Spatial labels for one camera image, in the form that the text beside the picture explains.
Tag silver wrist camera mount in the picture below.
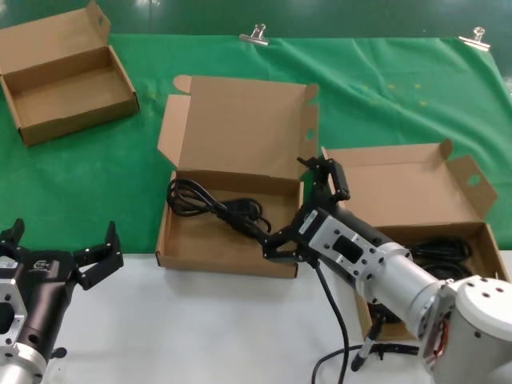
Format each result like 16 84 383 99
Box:
298 210 387 295
0 255 30 349

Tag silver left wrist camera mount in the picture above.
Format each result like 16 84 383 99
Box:
0 255 30 349

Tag silver binder clip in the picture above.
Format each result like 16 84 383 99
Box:
238 23 270 47
458 26 491 52

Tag small open cardboard box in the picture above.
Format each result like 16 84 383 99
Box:
0 0 141 148

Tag green table cloth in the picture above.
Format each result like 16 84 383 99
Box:
0 32 512 255

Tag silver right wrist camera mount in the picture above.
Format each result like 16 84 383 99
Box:
298 210 387 295

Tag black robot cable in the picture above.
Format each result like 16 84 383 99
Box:
310 255 361 384

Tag thin black cable tie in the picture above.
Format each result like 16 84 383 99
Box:
367 342 419 354

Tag black cable with silver connector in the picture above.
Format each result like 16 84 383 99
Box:
350 311 385 372

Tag black power cord bundle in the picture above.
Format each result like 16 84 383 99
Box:
407 238 475 281
166 178 277 241

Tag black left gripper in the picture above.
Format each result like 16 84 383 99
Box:
0 218 124 361

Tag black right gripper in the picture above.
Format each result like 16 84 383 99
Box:
262 156 401 265

